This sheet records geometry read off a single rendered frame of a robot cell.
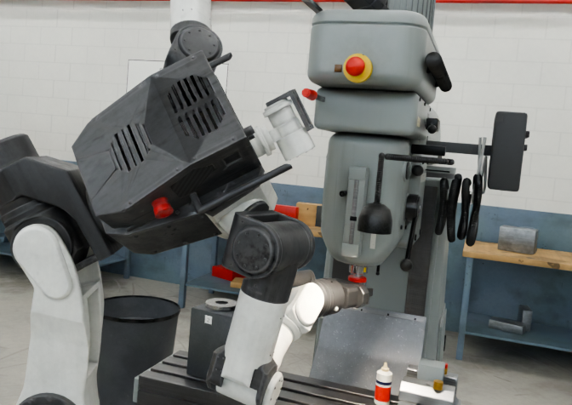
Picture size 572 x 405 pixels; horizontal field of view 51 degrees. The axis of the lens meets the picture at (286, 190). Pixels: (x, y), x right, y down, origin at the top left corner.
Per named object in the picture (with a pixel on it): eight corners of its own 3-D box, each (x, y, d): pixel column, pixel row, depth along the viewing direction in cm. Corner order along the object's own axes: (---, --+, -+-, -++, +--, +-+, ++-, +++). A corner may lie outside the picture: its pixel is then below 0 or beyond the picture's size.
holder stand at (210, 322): (254, 395, 153) (261, 319, 152) (185, 373, 163) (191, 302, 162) (277, 380, 164) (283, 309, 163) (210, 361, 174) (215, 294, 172)
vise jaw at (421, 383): (452, 412, 137) (454, 395, 136) (397, 399, 141) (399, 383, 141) (454, 402, 142) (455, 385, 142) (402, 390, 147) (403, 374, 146)
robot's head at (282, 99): (275, 147, 116) (309, 130, 114) (255, 107, 116) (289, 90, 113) (283, 143, 122) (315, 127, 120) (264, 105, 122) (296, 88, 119)
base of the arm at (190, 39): (166, 72, 112) (225, 79, 116) (165, 18, 117) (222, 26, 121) (155, 113, 125) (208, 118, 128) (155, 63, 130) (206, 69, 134)
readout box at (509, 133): (523, 192, 157) (533, 112, 155) (487, 189, 159) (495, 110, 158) (518, 189, 176) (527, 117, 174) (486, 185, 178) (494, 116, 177)
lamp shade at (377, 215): (366, 233, 121) (368, 203, 120) (351, 228, 128) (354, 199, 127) (397, 235, 123) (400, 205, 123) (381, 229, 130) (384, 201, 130)
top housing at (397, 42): (420, 86, 123) (427, 8, 122) (299, 80, 131) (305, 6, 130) (436, 106, 167) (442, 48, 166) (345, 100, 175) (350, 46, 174)
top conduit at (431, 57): (441, 68, 124) (443, 51, 124) (420, 67, 126) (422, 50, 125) (451, 92, 167) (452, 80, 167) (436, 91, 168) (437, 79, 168)
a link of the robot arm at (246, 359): (255, 430, 105) (288, 311, 102) (191, 401, 109) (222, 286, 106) (277, 404, 116) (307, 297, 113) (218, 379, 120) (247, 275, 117)
